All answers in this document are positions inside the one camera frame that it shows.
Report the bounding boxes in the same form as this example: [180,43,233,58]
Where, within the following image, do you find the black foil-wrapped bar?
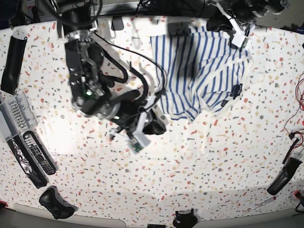
[7,135,48,189]

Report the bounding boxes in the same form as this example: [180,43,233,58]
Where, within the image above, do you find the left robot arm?
[206,0,289,50]

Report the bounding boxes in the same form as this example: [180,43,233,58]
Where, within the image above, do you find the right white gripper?
[109,95,166,153]

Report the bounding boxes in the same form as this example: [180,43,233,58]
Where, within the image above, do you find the black TV remote control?
[22,131,57,175]

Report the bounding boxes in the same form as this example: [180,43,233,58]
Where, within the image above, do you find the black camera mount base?
[172,209,198,228]

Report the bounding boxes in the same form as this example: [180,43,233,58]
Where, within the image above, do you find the black tube cover left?
[0,36,27,95]

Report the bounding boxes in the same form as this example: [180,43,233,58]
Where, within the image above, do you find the blue white striped t-shirt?
[150,27,253,121]

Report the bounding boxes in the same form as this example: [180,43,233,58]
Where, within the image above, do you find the black game controller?
[39,187,75,220]

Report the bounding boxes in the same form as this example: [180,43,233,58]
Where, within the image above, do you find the red clip left edge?
[0,201,8,209]

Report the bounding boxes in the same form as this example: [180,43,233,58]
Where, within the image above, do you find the clear plastic bit case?
[0,92,38,142]

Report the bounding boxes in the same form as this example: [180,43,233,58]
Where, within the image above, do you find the black strap with cable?
[282,138,300,164]

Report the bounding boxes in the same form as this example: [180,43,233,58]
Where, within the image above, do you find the black stand foot top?
[111,16,124,31]

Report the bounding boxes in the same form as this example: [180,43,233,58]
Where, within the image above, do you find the red-tipped screwdriver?
[247,196,277,211]

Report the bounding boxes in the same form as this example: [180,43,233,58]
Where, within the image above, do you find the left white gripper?
[206,0,256,49]

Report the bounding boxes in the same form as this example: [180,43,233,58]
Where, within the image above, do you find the red and black wires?
[284,73,304,138]

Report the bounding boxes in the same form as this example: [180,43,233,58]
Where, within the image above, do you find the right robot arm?
[44,0,166,153]

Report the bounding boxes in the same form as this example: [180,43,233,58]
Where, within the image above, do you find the black handle grip right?
[267,158,303,196]

